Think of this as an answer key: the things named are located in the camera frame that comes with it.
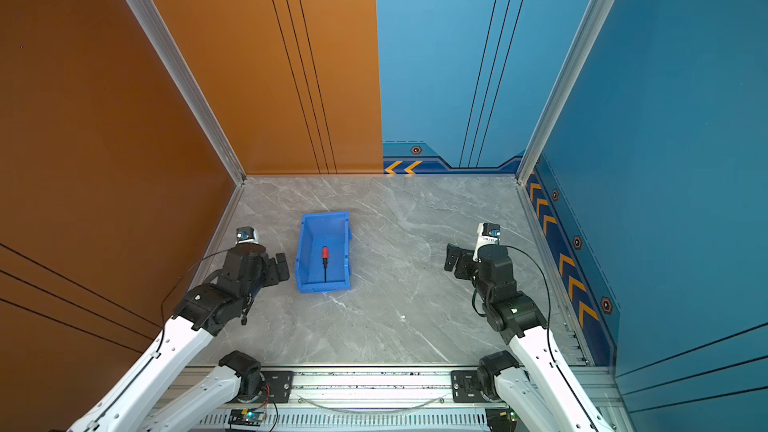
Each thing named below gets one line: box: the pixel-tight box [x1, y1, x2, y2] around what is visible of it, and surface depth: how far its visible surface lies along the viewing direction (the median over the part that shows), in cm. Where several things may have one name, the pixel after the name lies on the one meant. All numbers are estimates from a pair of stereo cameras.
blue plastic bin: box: [295, 211, 353, 294], surface depth 98 cm
